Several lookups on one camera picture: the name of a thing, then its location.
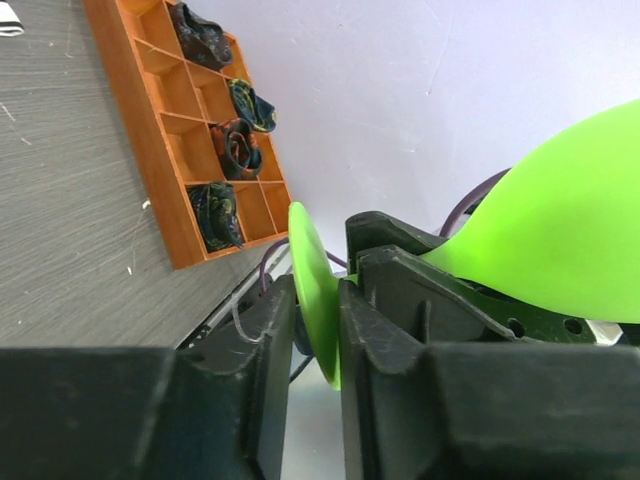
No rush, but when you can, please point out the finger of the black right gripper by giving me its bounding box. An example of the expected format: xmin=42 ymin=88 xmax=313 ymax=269
xmin=345 ymin=211 xmax=595 ymax=344

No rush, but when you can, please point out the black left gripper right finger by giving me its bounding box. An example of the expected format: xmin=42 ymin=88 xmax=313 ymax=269
xmin=339 ymin=246 xmax=639 ymax=479

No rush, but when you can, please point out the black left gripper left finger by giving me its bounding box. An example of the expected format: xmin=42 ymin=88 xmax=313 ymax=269
xmin=1 ymin=275 xmax=296 ymax=479

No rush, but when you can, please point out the green plastic wine glass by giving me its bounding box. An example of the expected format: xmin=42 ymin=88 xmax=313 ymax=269
xmin=289 ymin=101 xmax=639 ymax=387

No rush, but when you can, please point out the rolled dark sock bottom left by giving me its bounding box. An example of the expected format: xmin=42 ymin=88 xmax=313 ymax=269
xmin=187 ymin=182 xmax=244 ymax=252

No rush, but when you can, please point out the orange wooden compartment tray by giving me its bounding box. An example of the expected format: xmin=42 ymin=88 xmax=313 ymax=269
xmin=85 ymin=1 xmax=291 ymax=269

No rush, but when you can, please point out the rolled dark sock middle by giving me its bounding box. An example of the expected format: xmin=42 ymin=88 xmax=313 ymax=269
xmin=209 ymin=118 xmax=263 ymax=181

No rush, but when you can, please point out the rolled dark sock top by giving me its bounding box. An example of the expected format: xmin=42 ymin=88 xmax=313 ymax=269
xmin=168 ymin=2 xmax=233 ymax=72

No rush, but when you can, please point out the black white striped cloth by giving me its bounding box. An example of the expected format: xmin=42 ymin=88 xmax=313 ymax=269
xmin=0 ymin=0 xmax=25 ymax=38

